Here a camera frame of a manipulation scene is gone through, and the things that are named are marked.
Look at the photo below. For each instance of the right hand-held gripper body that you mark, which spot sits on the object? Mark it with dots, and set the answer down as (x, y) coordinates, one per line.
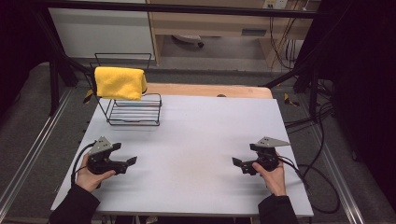
(268, 157)

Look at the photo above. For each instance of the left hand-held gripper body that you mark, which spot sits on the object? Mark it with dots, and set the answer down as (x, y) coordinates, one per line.
(101, 161)

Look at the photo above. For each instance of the yellow towel with black edge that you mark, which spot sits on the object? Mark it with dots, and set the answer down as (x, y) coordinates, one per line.
(120, 82)

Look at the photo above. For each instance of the person's left hand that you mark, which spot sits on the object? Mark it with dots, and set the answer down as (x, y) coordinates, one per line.
(88, 179)

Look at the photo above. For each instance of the person's right hand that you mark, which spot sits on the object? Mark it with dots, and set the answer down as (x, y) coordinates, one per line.
(275, 182)

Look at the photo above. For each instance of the yellow and black tape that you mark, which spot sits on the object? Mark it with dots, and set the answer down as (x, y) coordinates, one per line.
(88, 96)
(291, 100)

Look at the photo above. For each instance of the wooden board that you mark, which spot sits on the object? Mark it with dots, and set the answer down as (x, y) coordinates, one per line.
(199, 90)

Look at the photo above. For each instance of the white cabinet panel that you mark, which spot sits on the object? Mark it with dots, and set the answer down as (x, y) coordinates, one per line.
(99, 31)

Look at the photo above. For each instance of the chair wheel base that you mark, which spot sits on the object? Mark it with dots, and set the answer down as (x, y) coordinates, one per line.
(188, 39)

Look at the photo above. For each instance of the white power strip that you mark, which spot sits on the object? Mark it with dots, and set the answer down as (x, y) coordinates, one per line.
(274, 3)

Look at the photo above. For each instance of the aluminium floor rail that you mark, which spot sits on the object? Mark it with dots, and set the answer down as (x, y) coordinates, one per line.
(34, 149)
(339, 177)

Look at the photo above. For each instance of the black frame strut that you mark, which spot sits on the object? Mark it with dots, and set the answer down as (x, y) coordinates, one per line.
(305, 67)
(54, 56)

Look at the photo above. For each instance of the black metal frame bar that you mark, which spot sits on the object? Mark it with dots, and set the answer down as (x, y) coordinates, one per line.
(186, 8)

